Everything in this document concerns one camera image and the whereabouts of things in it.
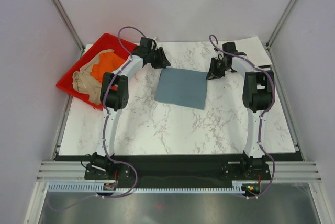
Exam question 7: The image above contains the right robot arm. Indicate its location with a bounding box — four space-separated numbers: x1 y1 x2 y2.
206 42 275 180

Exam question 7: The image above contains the right aluminium frame post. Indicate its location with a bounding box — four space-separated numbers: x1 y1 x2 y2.
265 0 299 51

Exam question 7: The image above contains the orange t-shirt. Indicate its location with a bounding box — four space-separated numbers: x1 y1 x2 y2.
90 52 125 83

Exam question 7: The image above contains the red plastic bin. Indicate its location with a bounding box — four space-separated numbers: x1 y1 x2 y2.
57 33 143 111

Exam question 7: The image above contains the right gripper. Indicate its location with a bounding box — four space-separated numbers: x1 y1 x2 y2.
207 57 230 80

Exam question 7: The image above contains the left aluminium frame post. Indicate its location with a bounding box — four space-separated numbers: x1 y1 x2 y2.
51 0 85 53

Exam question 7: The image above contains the white slotted cable duct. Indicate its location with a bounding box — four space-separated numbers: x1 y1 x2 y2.
47 181 261 194

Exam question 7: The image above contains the beige t-shirt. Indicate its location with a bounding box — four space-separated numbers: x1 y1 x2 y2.
72 49 114 105

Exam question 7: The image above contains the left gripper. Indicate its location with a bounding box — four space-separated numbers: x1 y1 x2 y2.
147 48 171 70

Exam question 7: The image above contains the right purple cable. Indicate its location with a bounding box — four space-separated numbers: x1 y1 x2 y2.
209 34 276 201

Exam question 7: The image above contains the grey-blue t-shirt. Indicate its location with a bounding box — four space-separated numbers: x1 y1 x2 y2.
155 68 207 109

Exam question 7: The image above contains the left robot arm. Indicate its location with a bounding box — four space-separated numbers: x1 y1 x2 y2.
84 37 171 180

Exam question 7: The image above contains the aluminium frame post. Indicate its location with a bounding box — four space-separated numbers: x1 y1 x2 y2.
265 0 299 51
51 0 85 53

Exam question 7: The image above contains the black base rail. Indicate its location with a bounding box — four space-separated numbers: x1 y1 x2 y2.
84 152 270 189

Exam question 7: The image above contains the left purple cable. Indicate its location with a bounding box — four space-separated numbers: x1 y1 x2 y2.
100 26 143 167

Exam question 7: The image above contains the purple cable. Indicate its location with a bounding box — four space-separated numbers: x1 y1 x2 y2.
100 26 143 167
209 34 276 201

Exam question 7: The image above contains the white folded mat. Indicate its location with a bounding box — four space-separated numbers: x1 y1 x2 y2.
234 36 272 66

